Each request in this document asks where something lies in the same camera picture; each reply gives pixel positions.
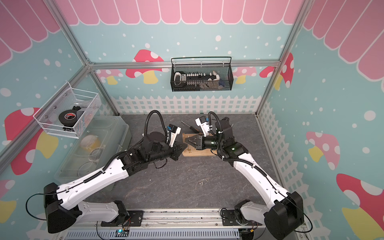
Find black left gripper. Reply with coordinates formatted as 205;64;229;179
148;140;188;164

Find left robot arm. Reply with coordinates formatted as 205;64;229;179
44;110;187;234

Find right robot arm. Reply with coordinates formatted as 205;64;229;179
185;112;305;240

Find wooden jewelry display stand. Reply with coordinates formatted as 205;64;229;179
183;134;218;157

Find orange black nut driver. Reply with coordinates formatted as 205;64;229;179
181;121;200;134

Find socket set in holder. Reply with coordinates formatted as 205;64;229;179
171;72;221;91

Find clear plastic storage box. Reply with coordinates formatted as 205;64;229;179
55;116;132;184

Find green lit circuit board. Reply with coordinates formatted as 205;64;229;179
115;229;130;238

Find black tape roll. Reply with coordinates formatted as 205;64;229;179
59;110;78;128

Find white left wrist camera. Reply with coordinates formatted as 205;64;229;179
167;124;181;148

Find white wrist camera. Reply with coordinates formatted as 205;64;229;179
167;124;181;148
195;116;211;137

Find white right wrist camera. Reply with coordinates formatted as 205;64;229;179
195;116;211;137

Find black mesh wall basket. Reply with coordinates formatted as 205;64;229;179
170;57;234;92

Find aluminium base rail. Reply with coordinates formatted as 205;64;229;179
56;208;307;240

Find white wire wall basket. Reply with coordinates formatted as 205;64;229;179
34;83;102;139

